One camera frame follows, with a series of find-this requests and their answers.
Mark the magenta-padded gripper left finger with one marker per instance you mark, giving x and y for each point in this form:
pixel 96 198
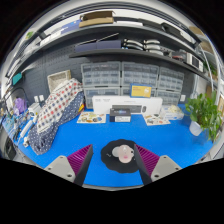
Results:
pixel 78 160

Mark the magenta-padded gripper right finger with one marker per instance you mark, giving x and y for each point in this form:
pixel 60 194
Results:
pixel 148 160

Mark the black round googly-eyed mouse pad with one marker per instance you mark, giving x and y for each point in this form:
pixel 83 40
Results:
pixel 110 165

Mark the colourful printed sticker sheet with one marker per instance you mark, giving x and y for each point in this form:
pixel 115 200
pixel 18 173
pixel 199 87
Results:
pixel 90 117
pixel 156 120

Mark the navy polka dot cloth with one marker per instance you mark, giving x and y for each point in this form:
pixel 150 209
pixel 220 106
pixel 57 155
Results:
pixel 40 140

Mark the small black product box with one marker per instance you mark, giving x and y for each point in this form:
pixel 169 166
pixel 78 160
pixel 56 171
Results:
pixel 120 116

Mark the white plastic package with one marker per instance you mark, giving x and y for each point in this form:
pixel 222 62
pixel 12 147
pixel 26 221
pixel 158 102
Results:
pixel 172 112

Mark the red blue checkered cloth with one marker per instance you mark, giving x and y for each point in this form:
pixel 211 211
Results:
pixel 56 106

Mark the white cylinder roll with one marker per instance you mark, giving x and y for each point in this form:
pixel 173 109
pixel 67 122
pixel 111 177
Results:
pixel 26 128

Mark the long white keyboard box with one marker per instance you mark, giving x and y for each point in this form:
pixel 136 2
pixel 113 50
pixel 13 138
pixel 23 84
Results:
pixel 101 104

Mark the small white device box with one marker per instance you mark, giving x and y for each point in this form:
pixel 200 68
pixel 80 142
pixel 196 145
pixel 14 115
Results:
pixel 34 109

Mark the yellow and blue box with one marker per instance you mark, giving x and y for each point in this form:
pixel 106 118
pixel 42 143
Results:
pixel 140 90

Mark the potted green plant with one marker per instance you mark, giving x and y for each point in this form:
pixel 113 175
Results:
pixel 203 113

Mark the purple bag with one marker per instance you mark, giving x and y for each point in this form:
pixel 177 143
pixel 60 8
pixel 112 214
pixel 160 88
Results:
pixel 20 106

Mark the white woven basket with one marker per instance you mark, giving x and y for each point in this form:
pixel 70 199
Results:
pixel 58 79

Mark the teal pegboard bin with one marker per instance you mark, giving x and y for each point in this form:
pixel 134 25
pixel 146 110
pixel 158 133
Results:
pixel 17 78

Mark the white wall outlet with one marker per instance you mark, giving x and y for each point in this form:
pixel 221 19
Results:
pixel 36 99
pixel 41 98

